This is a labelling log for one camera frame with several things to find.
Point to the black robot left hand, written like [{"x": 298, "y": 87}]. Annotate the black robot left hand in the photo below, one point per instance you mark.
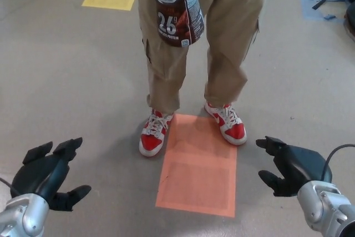
[{"x": 36, "y": 176}]

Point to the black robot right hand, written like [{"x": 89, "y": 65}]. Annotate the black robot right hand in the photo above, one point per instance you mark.
[{"x": 302, "y": 167}]

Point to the brown protein shake bottle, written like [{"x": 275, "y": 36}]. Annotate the brown protein shake bottle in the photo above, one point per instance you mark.
[{"x": 177, "y": 12}]

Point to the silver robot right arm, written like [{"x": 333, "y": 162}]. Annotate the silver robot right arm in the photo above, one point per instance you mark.
[{"x": 324, "y": 209}]

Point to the person's left red white sneaker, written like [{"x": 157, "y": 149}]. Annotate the person's left red white sneaker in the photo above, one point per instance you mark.
[{"x": 234, "y": 131}]

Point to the person's red white sneaker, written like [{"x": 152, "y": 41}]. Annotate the person's red white sneaker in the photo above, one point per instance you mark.
[
  {"x": 234, "y": 131},
  {"x": 151, "y": 141}
]

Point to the person's right red white sneaker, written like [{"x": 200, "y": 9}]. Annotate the person's right red white sneaker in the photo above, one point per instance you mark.
[{"x": 151, "y": 141}]

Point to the orange paper sheet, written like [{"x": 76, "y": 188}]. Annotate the orange paper sheet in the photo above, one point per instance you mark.
[{"x": 197, "y": 170}]

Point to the khaki cargo trousers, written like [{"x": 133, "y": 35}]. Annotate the khaki cargo trousers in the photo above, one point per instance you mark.
[{"x": 230, "y": 40}]

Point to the blue tape scrap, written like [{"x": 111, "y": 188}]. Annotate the blue tape scrap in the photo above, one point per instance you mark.
[{"x": 329, "y": 17}]

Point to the grey round object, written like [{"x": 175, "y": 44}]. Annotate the grey round object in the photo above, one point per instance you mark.
[{"x": 351, "y": 22}]

